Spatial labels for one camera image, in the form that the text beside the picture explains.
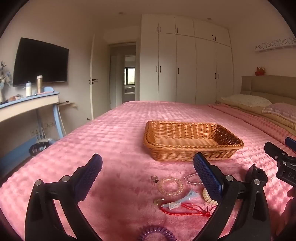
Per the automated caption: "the light blue hair clip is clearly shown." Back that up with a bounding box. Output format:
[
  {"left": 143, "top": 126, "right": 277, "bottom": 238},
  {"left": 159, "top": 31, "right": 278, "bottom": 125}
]
[{"left": 161, "top": 189, "right": 200, "bottom": 210}]

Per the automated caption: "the white dotted pillow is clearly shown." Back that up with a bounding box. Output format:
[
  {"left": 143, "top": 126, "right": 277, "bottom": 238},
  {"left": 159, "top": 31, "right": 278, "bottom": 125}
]
[{"left": 220, "top": 94, "right": 273, "bottom": 108}]

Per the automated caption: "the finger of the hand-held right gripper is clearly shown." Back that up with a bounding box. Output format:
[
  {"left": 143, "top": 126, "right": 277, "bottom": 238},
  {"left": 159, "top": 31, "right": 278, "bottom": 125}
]
[
  {"left": 285, "top": 137, "right": 296, "bottom": 154},
  {"left": 264, "top": 141, "right": 288, "bottom": 163}
]

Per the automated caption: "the brown wicker basket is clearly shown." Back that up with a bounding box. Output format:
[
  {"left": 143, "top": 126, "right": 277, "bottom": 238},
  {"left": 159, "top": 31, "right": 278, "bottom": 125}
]
[{"left": 143, "top": 120, "right": 244, "bottom": 162}]

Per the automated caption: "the blue and beige desk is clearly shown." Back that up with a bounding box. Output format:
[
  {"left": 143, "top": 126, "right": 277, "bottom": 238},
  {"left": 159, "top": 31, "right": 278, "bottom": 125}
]
[{"left": 0, "top": 87, "right": 68, "bottom": 138}]

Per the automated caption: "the cream shell bracelet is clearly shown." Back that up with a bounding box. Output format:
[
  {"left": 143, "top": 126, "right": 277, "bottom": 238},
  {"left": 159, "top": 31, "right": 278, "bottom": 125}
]
[{"left": 202, "top": 188, "right": 218, "bottom": 205}]

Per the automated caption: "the pink frilled pillow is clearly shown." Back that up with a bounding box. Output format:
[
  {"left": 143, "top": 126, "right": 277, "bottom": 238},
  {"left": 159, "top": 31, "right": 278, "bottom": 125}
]
[{"left": 262, "top": 102, "right": 296, "bottom": 122}]

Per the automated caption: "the red string bracelet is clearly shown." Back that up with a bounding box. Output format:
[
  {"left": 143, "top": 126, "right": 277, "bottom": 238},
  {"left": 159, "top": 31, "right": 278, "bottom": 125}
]
[{"left": 160, "top": 203, "right": 218, "bottom": 218}]

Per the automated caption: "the vase of dried flowers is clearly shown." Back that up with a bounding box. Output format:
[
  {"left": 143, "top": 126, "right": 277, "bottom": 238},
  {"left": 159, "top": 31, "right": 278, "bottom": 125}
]
[{"left": 0, "top": 60, "right": 12, "bottom": 104}]

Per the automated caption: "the black wall television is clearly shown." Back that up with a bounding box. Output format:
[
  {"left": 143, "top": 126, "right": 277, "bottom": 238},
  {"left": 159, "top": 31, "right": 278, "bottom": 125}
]
[{"left": 12, "top": 37, "right": 69, "bottom": 87}]

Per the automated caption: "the pink crystal bead bracelet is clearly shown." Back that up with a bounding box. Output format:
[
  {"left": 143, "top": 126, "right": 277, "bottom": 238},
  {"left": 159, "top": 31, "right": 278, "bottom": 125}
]
[{"left": 184, "top": 172, "right": 204, "bottom": 186}]

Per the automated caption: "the purple spiral hair tie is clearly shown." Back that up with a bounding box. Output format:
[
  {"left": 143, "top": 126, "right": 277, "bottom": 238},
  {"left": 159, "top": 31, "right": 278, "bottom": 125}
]
[{"left": 138, "top": 225, "right": 177, "bottom": 241}]

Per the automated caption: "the white built-in wardrobe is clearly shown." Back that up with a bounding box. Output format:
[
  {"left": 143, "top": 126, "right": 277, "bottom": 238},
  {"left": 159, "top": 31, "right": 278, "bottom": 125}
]
[{"left": 140, "top": 14, "right": 234, "bottom": 105}]

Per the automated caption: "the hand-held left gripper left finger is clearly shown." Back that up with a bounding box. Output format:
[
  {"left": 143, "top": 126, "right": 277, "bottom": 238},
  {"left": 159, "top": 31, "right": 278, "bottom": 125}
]
[{"left": 24, "top": 153, "right": 103, "bottom": 241}]

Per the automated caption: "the person's right hand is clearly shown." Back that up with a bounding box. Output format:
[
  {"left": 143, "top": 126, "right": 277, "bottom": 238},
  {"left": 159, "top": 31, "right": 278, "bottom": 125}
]
[{"left": 286, "top": 186, "right": 296, "bottom": 201}]

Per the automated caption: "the beige small shelf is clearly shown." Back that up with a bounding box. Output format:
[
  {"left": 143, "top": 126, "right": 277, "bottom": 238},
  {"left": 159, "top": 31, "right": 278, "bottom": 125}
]
[{"left": 58, "top": 100, "right": 78, "bottom": 109}]

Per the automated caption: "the beige quilt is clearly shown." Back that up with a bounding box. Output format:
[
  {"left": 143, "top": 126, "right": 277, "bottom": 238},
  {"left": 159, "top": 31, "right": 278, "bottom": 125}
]
[{"left": 216, "top": 99, "right": 296, "bottom": 135}]

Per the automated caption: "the clear beaded hair tie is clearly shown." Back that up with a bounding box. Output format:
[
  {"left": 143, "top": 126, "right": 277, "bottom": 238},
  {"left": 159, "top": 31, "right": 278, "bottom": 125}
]
[{"left": 158, "top": 177, "right": 185, "bottom": 197}]

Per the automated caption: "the white lace wall shelf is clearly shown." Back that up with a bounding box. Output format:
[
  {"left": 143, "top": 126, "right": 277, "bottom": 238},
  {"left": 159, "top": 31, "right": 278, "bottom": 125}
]
[{"left": 254, "top": 37, "right": 296, "bottom": 53}]

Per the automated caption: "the white room door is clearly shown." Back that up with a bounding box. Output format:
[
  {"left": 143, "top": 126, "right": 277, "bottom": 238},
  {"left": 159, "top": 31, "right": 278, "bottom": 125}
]
[{"left": 89, "top": 33, "right": 111, "bottom": 120}]

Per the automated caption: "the hallway window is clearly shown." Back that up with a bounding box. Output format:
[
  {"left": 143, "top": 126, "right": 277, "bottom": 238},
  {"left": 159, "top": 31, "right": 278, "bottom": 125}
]
[{"left": 124, "top": 67, "right": 136, "bottom": 85}]

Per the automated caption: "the small floor fan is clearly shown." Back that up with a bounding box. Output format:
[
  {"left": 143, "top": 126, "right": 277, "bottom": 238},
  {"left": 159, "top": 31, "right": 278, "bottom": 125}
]
[{"left": 29, "top": 138, "right": 55, "bottom": 156}]

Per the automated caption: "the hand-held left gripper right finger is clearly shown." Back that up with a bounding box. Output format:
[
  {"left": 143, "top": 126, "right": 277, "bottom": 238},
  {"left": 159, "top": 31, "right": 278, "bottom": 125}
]
[{"left": 193, "top": 152, "right": 271, "bottom": 241}]

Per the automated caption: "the beige padded headboard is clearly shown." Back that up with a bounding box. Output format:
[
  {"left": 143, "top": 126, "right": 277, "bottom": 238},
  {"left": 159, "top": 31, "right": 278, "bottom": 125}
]
[{"left": 240, "top": 75, "right": 296, "bottom": 105}]

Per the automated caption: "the pink plush bedspread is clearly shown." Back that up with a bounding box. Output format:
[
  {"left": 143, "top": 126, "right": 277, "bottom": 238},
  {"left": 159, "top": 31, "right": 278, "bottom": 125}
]
[{"left": 0, "top": 101, "right": 296, "bottom": 241}]

